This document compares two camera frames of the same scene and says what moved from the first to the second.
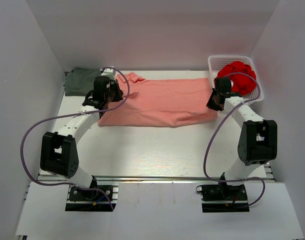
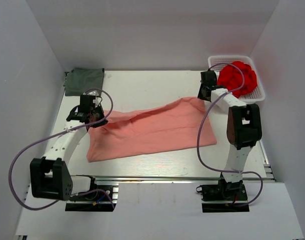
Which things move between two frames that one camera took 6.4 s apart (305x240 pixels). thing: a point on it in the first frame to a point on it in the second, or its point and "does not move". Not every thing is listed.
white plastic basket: x=216 y=62 does not move
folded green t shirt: x=80 y=81 does not move
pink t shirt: x=161 y=103 to x=176 y=125
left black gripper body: x=114 y=95 to x=98 y=113
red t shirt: x=243 y=84 does not move
